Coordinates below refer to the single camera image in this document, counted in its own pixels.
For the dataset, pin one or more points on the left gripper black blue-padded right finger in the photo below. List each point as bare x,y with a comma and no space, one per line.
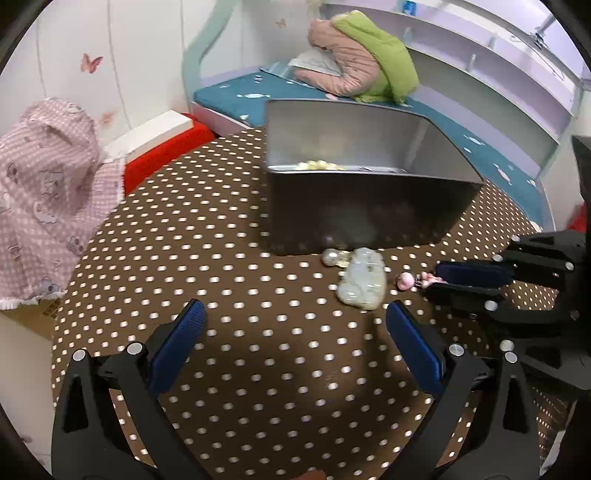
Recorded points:
502,441

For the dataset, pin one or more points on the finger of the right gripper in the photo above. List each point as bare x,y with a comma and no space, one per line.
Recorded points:
474,301
474,273

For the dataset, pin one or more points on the white box on ottoman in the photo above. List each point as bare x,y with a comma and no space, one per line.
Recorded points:
148,135

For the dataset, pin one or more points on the grey metal tin box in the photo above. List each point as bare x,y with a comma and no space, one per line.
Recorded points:
347,175

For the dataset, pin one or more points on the pink and green jacket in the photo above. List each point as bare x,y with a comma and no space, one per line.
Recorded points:
375,65

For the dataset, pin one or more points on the grey white pillow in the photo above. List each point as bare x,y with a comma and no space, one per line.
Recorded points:
317,60

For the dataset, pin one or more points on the pale jade pendant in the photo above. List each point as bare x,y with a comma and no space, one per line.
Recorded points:
364,282

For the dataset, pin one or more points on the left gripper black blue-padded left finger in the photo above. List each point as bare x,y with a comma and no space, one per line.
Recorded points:
87,439

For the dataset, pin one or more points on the cardboard box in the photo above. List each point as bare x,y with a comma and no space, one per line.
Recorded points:
39,318

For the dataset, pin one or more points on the pink bead earring piece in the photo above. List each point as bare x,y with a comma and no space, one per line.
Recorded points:
407,281

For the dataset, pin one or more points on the pink patterned cloth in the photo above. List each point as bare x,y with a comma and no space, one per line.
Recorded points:
57,187

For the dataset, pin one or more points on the pink butterfly wall sticker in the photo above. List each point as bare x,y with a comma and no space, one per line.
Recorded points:
90,65

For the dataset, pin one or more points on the lilac wall shelf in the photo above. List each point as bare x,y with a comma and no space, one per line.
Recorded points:
516,51

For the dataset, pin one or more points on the pearl bead cluster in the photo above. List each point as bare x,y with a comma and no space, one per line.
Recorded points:
332,257

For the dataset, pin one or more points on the red bag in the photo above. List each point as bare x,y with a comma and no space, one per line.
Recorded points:
578,220

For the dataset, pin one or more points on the mint green bed frame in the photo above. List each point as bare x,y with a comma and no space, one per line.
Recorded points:
201,44

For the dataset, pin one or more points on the blue small box on shelf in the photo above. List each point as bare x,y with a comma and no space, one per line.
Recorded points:
410,8

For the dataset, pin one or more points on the red storage ottoman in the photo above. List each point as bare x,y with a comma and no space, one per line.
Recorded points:
144,165

